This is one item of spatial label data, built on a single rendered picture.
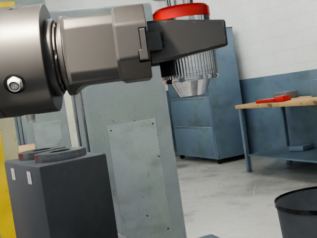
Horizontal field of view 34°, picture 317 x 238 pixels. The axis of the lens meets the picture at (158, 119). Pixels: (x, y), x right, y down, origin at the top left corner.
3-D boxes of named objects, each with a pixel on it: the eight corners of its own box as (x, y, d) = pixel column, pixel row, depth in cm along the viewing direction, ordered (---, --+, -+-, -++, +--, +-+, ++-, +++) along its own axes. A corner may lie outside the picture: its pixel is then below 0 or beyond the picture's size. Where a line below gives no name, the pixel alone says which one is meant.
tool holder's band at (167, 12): (159, 19, 40) (157, 6, 40) (149, 28, 45) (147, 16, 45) (217, 12, 41) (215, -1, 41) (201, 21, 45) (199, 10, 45)
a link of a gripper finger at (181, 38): (227, 53, 41) (149, 63, 41) (222, 12, 41) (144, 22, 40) (230, 52, 39) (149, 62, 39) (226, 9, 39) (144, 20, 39)
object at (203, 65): (169, 83, 40) (159, 19, 40) (157, 86, 45) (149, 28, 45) (226, 75, 41) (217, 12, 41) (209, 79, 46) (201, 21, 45)
